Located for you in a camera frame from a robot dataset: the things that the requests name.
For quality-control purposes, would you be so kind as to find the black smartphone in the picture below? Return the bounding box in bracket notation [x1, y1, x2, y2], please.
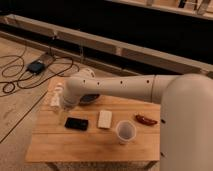
[65, 117, 89, 131]

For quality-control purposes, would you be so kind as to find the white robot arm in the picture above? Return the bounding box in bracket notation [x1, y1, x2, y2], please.
[60, 68, 213, 171]

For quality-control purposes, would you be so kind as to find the black floor cable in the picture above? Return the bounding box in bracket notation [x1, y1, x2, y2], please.
[0, 44, 81, 144]

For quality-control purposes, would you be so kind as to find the dark ceramic bowl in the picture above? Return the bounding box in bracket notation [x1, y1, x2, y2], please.
[79, 94, 100, 105]

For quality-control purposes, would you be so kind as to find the translucent plastic cup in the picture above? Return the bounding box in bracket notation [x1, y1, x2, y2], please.
[115, 120, 137, 145]

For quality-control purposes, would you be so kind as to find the black power adapter box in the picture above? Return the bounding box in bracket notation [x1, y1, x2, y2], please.
[27, 61, 45, 75]

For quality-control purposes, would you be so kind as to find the white plastic bottle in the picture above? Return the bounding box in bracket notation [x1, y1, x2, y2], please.
[50, 83, 63, 107]

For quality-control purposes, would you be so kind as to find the white rectangular sponge block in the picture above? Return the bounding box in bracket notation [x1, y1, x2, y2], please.
[98, 110, 112, 129]

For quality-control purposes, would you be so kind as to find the long wooden beam rail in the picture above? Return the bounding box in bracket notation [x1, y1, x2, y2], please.
[0, 15, 213, 77]

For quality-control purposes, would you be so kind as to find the wooden table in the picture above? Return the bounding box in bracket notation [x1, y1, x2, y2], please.
[26, 78, 160, 164]

